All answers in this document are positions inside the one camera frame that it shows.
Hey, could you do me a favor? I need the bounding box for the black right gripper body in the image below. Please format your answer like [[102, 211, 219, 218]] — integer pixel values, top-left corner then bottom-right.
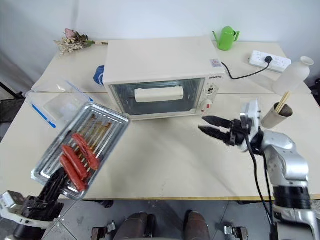
[[226, 119, 251, 148]]

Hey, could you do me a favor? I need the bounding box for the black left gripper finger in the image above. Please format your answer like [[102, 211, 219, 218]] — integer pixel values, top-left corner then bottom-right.
[[39, 171, 61, 201], [53, 167, 68, 200]]

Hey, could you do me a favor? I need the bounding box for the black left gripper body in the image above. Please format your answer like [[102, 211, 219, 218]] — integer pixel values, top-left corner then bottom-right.
[[20, 195, 65, 223]]

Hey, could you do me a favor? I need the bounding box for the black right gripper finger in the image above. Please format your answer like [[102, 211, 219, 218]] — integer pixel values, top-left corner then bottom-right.
[[197, 125, 233, 146], [201, 115, 235, 129]]

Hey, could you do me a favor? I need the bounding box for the silver metal baking tray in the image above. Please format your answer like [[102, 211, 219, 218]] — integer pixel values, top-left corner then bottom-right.
[[30, 103, 131, 201]]

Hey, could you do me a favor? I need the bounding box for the red sausage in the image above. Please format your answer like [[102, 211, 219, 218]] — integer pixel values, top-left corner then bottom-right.
[[61, 144, 91, 181], [71, 132, 101, 171], [58, 154, 89, 192]]

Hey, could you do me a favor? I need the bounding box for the large cream oven knob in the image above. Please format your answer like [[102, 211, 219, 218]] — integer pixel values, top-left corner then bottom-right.
[[201, 99, 214, 111]]

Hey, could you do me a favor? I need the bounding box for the cream toaster oven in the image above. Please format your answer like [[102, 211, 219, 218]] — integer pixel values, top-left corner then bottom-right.
[[102, 36, 229, 122]]

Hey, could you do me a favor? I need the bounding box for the glass oven door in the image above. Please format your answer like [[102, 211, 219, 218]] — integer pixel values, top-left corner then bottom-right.
[[108, 77, 206, 119]]

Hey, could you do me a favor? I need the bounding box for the blue object behind oven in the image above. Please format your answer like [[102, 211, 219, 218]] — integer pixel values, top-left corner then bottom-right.
[[92, 65, 106, 87]]

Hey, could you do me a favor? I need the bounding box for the grey chopstick holder cup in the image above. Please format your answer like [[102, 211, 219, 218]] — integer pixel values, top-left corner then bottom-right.
[[260, 101, 294, 129]]

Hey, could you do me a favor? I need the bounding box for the wooden chopstick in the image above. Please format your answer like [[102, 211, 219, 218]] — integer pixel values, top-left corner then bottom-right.
[[277, 90, 292, 113], [275, 91, 290, 112]]

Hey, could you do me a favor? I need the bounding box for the metal table leg caster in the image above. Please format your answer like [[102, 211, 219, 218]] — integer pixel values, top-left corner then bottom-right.
[[91, 220, 118, 240], [223, 224, 249, 238]]

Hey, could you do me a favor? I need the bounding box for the translucent white bottle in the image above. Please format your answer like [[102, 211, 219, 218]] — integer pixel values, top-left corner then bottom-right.
[[272, 56, 315, 97]]

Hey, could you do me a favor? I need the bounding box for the clear container with blue clips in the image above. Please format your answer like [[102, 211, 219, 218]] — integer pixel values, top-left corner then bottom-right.
[[24, 79, 95, 130]]

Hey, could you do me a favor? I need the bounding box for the green watering can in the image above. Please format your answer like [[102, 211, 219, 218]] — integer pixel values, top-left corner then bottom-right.
[[212, 25, 241, 52]]

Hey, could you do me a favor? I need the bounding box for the white power strip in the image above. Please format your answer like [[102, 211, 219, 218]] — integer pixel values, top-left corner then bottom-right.
[[248, 50, 292, 74]]

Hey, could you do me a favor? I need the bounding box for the dark brown rounded shape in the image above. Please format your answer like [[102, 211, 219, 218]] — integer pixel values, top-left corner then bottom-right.
[[119, 211, 156, 240], [184, 210, 211, 240]]

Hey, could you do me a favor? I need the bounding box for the black background equipment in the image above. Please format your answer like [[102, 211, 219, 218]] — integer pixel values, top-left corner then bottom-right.
[[0, 80, 27, 124]]

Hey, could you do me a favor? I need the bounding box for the dried flower bouquet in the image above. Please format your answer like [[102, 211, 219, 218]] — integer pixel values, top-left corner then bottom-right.
[[53, 27, 109, 58]]

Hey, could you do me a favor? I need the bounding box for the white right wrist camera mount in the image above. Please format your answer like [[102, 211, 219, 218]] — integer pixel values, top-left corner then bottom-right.
[[239, 99, 264, 134]]

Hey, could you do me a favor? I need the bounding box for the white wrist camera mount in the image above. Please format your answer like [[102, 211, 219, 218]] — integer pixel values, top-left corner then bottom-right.
[[239, 99, 264, 134], [0, 190, 59, 229]]

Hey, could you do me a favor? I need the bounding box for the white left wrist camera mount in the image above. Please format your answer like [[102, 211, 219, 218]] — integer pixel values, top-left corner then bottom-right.
[[0, 190, 59, 229]]

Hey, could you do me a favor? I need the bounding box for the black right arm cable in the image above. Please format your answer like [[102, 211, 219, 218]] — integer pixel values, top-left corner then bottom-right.
[[245, 129, 276, 227]]

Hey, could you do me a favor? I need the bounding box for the black oven power cord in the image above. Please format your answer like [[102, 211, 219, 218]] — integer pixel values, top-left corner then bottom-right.
[[220, 56, 274, 81]]

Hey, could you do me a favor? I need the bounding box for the cream oven door handle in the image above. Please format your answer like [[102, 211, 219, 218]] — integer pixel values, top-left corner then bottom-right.
[[134, 85, 185, 104]]

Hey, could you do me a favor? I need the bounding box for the wire grill rack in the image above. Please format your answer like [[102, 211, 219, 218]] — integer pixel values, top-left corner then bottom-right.
[[41, 111, 126, 176]]

